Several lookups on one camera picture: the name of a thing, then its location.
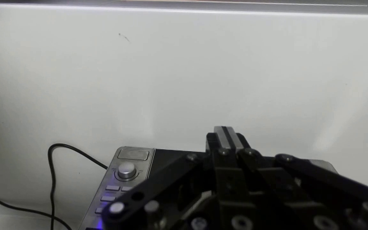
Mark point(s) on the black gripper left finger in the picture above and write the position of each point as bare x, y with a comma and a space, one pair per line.
166, 196

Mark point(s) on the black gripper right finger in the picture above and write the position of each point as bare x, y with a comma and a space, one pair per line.
303, 183

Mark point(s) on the black glass microwave door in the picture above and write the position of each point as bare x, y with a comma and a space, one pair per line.
171, 156

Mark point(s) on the silver microwave oven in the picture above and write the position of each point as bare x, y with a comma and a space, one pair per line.
128, 170

